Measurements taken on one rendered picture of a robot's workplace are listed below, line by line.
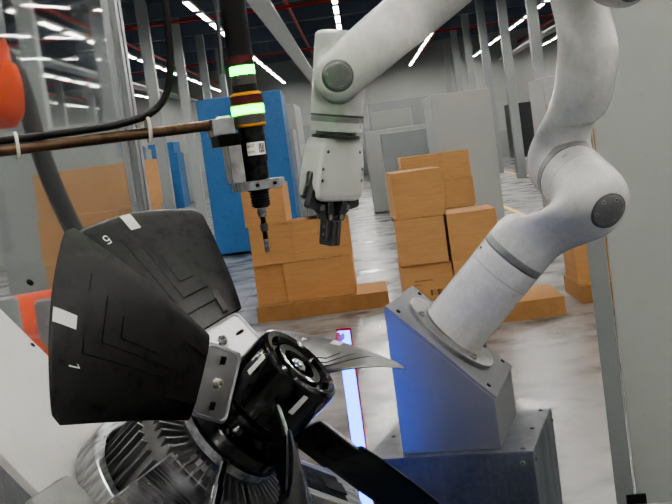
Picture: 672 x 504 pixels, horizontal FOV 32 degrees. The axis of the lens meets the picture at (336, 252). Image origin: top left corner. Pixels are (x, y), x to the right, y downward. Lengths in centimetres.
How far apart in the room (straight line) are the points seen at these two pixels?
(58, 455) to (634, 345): 211
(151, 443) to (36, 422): 16
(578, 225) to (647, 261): 128
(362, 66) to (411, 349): 57
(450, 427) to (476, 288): 25
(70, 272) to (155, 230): 37
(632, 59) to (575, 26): 130
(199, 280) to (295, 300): 922
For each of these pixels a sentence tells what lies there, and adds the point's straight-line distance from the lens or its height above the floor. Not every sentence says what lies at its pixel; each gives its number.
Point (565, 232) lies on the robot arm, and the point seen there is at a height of 129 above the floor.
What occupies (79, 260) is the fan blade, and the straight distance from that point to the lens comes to 132.
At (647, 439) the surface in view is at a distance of 341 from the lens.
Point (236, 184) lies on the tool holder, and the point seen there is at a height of 145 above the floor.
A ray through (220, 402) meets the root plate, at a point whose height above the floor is 120.
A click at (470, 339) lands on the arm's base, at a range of 213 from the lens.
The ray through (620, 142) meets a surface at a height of 139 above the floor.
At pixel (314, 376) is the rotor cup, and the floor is 120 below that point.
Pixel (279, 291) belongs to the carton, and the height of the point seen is 25.
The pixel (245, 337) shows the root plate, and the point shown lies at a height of 126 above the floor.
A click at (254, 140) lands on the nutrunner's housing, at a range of 155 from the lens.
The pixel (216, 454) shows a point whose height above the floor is 113.
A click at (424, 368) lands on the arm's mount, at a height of 108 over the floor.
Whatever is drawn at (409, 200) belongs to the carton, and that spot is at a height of 101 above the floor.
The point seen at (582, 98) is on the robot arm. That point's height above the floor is 151.
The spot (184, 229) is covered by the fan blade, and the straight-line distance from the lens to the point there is 167.
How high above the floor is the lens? 148
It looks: 5 degrees down
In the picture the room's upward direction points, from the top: 8 degrees counter-clockwise
